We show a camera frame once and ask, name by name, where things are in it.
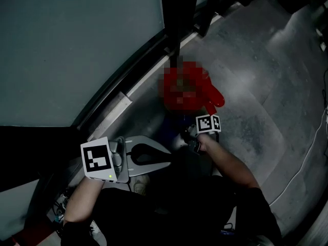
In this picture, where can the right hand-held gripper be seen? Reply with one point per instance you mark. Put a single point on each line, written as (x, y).
(205, 124)

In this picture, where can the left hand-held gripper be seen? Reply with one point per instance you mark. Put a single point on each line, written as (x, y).
(98, 159)

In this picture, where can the dark blue cloth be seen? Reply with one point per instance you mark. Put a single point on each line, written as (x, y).
(174, 127)

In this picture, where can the red fire extinguisher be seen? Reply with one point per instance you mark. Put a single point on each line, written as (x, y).
(187, 86)

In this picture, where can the person's left forearm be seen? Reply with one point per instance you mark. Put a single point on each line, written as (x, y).
(80, 201)

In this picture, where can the person's right forearm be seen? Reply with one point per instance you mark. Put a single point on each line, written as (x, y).
(228, 160)

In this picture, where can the person's light shoe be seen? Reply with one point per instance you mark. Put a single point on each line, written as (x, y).
(142, 184)

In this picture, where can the person's black clothing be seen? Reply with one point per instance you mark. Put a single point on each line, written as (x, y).
(179, 214)

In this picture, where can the metal floor rail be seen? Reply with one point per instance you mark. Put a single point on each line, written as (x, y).
(143, 82)

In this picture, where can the black door frame post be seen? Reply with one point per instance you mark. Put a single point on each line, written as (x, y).
(176, 14)

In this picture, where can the black slanted post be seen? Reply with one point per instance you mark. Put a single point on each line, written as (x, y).
(208, 9)

